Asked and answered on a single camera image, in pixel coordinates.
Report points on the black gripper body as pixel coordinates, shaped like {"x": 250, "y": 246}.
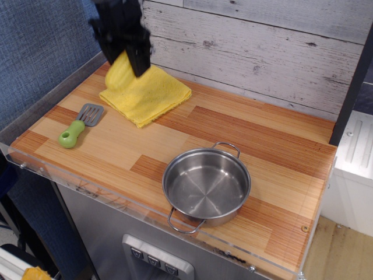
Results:
{"x": 120, "y": 20}

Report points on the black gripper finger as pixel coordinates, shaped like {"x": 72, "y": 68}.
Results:
{"x": 139, "y": 57}
{"x": 112, "y": 49}

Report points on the yellow plastic corn cob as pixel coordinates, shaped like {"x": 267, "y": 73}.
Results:
{"x": 120, "y": 74}

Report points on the yellow folded cloth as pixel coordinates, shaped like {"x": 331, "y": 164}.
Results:
{"x": 142, "y": 100}

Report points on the clear acrylic front guard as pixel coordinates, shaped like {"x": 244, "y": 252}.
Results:
{"x": 215, "y": 252}

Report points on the stainless steel pot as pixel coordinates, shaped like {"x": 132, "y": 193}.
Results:
{"x": 207, "y": 185}

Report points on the silver button control panel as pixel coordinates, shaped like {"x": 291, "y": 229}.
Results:
{"x": 147, "y": 261}

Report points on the yellow black object bottom left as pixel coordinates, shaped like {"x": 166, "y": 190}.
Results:
{"x": 35, "y": 273}

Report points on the white side cabinet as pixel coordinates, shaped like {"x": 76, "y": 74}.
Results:
{"x": 348, "y": 196}

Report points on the green handled grey spatula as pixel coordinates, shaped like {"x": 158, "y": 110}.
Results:
{"x": 88, "y": 116}

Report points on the black right frame post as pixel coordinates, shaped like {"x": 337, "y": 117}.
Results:
{"x": 353, "y": 91}

